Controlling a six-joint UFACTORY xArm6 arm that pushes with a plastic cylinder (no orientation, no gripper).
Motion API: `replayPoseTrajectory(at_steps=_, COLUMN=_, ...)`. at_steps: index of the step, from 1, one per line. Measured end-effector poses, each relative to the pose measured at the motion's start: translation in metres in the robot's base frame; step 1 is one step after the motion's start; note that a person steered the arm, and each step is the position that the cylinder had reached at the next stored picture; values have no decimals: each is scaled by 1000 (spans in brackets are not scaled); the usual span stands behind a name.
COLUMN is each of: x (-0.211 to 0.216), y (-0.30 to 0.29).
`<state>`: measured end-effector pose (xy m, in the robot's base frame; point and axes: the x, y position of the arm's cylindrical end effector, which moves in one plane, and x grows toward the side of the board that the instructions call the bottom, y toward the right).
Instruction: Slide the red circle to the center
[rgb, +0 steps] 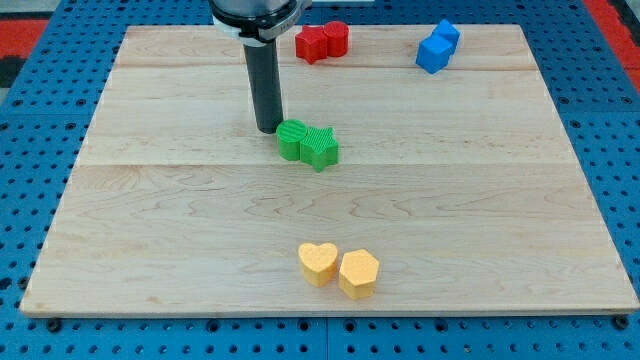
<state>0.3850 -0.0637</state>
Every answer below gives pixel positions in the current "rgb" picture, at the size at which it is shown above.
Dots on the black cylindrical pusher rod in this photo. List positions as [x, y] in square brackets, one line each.
[264, 79]

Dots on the red star block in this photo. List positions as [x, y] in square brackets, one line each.
[311, 44]

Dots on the green cylinder block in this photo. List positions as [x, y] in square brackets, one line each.
[289, 134]

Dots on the red cylinder block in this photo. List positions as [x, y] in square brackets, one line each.
[337, 34]

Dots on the green star block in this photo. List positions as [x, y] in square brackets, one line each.
[319, 148]

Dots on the blue cube block front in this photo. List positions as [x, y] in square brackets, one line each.
[433, 53]

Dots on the blue cube block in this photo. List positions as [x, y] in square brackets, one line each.
[447, 31]
[433, 53]

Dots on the blue cube block rear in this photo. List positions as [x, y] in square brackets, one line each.
[447, 31]

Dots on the yellow heart block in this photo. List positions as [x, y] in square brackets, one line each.
[318, 262]

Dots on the yellow hexagon block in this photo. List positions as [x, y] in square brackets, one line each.
[358, 274]

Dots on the light wooden board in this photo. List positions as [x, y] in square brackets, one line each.
[462, 184]

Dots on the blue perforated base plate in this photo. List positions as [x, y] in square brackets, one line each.
[49, 106]

